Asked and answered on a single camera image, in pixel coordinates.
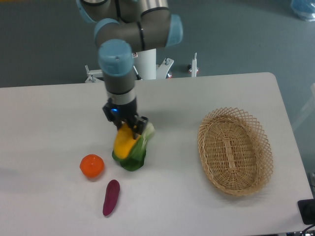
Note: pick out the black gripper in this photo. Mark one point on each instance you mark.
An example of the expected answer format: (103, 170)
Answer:
(126, 113)

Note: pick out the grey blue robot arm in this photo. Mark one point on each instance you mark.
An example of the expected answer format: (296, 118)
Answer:
(124, 27)

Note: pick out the green bok choy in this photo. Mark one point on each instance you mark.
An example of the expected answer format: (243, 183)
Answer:
(136, 158)

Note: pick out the orange tangerine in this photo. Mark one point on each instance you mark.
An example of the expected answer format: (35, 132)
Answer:
(92, 166)

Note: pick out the purple sweet potato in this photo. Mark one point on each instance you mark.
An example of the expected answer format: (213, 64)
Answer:
(111, 197)

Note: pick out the woven wicker basket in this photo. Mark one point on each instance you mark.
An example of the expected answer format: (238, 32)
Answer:
(235, 152)

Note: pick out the black device at table edge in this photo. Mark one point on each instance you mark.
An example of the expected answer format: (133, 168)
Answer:
(307, 211)

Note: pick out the blue plastic bag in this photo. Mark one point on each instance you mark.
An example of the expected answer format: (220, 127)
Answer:
(304, 9)

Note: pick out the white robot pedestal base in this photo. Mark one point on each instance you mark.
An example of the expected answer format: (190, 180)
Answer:
(145, 68)

